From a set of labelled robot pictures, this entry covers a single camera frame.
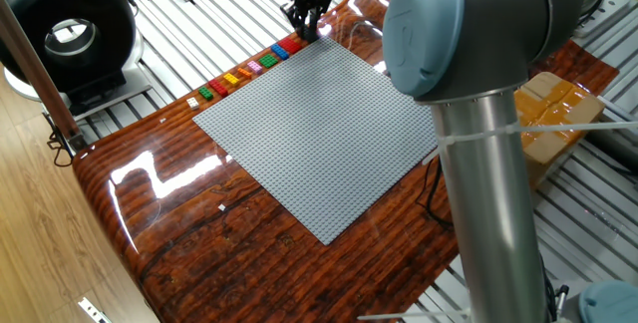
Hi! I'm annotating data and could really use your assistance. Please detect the wide red Lego plate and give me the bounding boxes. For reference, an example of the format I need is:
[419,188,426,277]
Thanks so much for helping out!
[276,37,304,56]

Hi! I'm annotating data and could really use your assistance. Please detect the black ring-shaped device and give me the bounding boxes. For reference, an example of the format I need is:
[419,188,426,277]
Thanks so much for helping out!
[0,0,154,121]

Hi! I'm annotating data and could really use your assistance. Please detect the wood-grain table cover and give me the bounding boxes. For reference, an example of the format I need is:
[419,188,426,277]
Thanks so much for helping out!
[72,0,622,323]

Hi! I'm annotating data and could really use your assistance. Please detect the large grey Lego baseplate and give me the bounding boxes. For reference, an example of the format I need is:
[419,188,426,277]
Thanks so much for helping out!
[192,36,440,246]

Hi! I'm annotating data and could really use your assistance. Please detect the black cable loops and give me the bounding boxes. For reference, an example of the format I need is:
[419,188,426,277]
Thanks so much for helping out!
[416,161,455,229]

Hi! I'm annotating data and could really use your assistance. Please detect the long red Lego brick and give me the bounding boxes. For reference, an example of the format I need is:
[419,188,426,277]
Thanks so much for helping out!
[207,79,229,99]

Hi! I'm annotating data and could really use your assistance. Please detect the brown slanted frame post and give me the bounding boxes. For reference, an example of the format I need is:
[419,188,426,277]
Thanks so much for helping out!
[0,0,87,154]

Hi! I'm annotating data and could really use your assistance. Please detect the taped cardboard box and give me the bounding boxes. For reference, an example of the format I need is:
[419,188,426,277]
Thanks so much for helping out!
[512,71,607,187]

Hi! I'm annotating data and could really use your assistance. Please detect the black Lego plate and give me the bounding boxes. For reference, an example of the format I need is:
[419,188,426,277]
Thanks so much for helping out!
[297,27,320,46]

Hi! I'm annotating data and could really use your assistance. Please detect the aluminium frame strut with bracket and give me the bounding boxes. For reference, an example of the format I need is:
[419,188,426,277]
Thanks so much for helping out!
[77,296,114,323]

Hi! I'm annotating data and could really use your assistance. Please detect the white zip tie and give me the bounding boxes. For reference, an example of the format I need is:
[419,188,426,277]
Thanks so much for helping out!
[422,121,638,165]

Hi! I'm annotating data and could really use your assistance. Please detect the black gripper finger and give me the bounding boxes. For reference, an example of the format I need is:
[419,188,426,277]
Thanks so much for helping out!
[307,0,336,43]
[280,2,308,40]

